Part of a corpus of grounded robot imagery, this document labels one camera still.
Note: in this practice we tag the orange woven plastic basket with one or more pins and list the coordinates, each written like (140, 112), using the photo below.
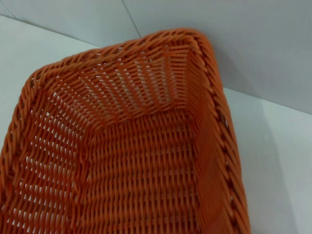
(136, 151)

